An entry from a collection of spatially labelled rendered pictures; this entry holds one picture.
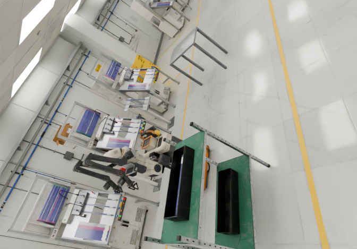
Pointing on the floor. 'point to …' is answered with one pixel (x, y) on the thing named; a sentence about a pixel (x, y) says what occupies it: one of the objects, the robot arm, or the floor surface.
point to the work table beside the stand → (185, 44)
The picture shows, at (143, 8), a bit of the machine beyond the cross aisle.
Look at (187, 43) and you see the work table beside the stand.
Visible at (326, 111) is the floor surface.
